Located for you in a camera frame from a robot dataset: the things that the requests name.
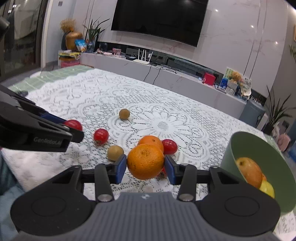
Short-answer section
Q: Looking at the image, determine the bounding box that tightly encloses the red cherry tomato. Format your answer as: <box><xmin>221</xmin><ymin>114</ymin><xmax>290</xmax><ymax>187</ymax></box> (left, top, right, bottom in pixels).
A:
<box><xmin>93</xmin><ymin>128</ymin><xmax>109</xmax><ymax>145</ymax></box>
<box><xmin>162</xmin><ymin>139</ymin><xmax>178</xmax><ymax>155</ymax></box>

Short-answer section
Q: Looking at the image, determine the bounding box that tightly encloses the brown kiwi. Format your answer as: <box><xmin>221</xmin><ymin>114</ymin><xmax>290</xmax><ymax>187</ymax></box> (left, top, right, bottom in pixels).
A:
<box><xmin>119</xmin><ymin>108</ymin><xmax>130</xmax><ymax>120</ymax></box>
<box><xmin>107</xmin><ymin>145</ymin><xmax>124</xmax><ymax>161</ymax></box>

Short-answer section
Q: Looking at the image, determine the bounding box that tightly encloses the large orange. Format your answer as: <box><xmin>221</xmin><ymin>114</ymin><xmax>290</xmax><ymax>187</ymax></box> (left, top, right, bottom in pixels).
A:
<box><xmin>127</xmin><ymin>144</ymin><xmax>165</xmax><ymax>180</ymax></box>

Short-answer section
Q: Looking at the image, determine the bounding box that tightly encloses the green checked table mat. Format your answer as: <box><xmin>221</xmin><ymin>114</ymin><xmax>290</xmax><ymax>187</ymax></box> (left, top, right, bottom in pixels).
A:
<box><xmin>8</xmin><ymin>65</ymin><xmax>92</xmax><ymax>92</ymax></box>

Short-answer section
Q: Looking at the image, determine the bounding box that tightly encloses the white lace tablecloth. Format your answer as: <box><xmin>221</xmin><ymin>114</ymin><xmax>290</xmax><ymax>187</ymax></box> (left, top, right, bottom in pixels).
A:
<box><xmin>1</xmin><ymin>68</ymin><xmax>296</xmax><ymax>240</ymax></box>

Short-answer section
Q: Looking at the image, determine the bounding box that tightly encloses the red yellow mango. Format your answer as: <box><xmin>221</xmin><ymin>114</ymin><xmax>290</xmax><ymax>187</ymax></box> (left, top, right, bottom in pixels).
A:
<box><xmin>235</xmin><ymin>157</ymin><xmax>263</xmax><ymax>189</ymax></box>

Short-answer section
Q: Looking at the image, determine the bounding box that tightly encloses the stack of books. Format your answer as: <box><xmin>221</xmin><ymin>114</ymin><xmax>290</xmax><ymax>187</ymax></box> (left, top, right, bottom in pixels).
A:
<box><xmin>58</xmin><ymin>52</ymin><xmax>81</xmax><ymax>68</ymax></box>

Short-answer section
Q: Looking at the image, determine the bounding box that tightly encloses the yellow lemon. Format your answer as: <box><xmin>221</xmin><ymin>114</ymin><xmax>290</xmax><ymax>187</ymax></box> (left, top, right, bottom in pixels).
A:
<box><xmin>259</xmin><ymin>180</ymin><xmax>275</xmax><ymax>198</ymax></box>

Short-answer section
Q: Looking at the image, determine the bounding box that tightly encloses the white marble tv console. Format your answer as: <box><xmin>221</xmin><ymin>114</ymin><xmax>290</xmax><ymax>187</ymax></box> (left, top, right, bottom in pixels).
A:
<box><xmin>80</xmin><ymin>53</ymin><xmax>245</xmax><ymax>118</ymax></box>

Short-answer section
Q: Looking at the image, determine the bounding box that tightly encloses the green colander bowl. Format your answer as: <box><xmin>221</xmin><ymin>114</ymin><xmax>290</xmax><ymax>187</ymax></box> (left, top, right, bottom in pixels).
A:
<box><xmin>220</xmin><ymin>132</ymin><xmax>295</xmax><ymax>215</ymax></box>

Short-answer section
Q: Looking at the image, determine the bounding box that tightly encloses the grey blue trash bin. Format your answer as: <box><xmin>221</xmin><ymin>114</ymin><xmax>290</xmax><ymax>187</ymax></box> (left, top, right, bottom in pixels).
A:
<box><xmin>239</xmin><ymin>100</ymin><xmax>265</xmax><ymax>128</ymax></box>

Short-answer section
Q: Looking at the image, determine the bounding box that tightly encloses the blue snack bag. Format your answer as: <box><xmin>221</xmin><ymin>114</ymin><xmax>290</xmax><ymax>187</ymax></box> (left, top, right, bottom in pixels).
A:
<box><xmin>75</xmin><ymin>39</ymin><xmax>87</xmax><ymax>53</ymax></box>

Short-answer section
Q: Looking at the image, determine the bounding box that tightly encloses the golden vase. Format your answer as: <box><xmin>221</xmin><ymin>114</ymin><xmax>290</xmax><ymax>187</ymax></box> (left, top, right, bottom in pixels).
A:
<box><xmin>65</xmin><ymin>32</ymin><xmax>83</xmax><ymax>51</ymax></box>

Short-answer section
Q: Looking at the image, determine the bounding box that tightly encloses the red box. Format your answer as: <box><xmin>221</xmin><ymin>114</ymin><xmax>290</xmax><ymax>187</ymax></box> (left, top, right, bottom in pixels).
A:
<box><xmin>203</xmin><ymin>73</ymin><xmax>216</xmax><ymax>86</ymax></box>

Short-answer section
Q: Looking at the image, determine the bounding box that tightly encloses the white wifi router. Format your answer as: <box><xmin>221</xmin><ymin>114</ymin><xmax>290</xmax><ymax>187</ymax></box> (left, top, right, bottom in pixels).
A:
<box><xmin>134</xmin><ymin>49</ymin><xmax>153</xmax><ymax>65</ymax></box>

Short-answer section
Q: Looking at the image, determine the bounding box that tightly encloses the green potted plant left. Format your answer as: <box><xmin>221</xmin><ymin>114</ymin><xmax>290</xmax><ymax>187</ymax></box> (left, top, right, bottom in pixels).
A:
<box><xmin>83</xmin><ymin>18</ymin><xmax>109</xmax><ymax>53</ymax></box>

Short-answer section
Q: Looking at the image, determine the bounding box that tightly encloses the green potted plant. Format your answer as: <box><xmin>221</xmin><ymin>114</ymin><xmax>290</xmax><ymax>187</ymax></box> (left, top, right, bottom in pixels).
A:
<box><xmin>263</xmin><ymin>86</ymin><xmax>295</xmax><ymax>136</ymax></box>
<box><xmin>83</xmin><ymin>18</ymin><xmax>109</xmax><ymax>53</ymax></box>

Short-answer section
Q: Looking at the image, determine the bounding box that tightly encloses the green potted plant right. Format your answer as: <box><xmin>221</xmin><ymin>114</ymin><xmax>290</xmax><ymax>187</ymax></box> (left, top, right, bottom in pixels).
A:
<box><xmin>263</xmin><ymin>86</ymin><xmax>295</xmax><ymax>136</ymax></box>

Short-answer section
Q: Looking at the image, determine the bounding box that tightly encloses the teddy bear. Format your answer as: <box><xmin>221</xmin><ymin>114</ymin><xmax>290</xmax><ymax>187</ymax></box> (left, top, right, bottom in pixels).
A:
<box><xmin>230</xmin><ymin>71</ymin><xmax>242</xmax><ymax>83</ymax></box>

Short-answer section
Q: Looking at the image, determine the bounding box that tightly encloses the black power cable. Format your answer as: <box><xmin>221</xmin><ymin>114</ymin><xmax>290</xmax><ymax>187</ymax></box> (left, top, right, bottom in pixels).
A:
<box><xmin>142</xmin><ymin>62</ymin><xmax>179</xmax><ymax>85</ymax></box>

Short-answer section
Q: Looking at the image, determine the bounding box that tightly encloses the black wall television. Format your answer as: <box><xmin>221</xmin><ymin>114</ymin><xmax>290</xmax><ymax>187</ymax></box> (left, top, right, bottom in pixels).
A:
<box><xmin>111</xmin><ymin>0</ymin><xmax>208</xmax><ymax>47</ymax></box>

